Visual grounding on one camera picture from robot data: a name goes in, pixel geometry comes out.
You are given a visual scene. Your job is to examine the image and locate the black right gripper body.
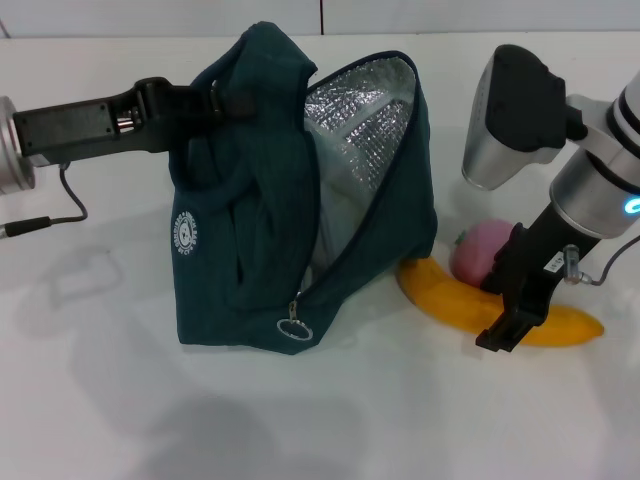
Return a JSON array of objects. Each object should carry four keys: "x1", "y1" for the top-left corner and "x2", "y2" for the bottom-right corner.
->
[{"x1": 499, "y1": 201, "x2": 605, "y2": 305}]

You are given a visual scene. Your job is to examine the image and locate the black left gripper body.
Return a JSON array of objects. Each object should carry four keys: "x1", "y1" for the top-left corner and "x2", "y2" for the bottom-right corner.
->
[{"x1": 12, "y1": 76, "x2": 194, "y2": 166}]

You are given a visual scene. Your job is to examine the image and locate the pink toy peach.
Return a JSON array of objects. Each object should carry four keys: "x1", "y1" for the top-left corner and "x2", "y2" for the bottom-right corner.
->
[{"x1": 448, "y1": 219, "x2": 517, "y2": 287}]

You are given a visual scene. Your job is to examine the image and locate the yellow toy banana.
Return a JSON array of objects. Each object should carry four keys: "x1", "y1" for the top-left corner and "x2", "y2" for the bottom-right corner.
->
[{"x1": 396, "y1": 257, "x2": 605, "y2": 348}]

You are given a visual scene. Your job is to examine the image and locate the dark teal insulated lunch bag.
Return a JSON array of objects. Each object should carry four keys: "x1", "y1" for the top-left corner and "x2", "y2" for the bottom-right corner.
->
[{"x1": 168, "y1": 22, "x2": 438, "y2": 358}]

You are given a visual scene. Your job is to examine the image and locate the grey right gripper cable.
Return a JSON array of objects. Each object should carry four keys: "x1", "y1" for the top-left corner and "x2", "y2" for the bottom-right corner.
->
[{"x1": 562, "y1": 243, "x2": 629, "y2": 290}]

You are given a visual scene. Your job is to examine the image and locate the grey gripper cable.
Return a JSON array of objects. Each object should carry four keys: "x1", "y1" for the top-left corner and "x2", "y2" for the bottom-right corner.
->
[
  {"x1": 562, "y1": 243, "x2": 629, "y2": 290},
  {"x1": 0, "y1": 162, "x2": 90, "y2": 242}
]

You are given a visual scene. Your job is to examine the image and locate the grey left gripper cable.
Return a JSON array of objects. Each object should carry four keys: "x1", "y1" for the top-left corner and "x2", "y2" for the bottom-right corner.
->
[{"x1": 0, "y1": 162, "x2": 90, "y2": 242}]

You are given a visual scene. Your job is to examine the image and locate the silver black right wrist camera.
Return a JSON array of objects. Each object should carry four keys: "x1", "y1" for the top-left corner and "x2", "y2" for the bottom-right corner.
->
[{"x1": 460, "y1": 43, "x2": 590, "y2": 193}]

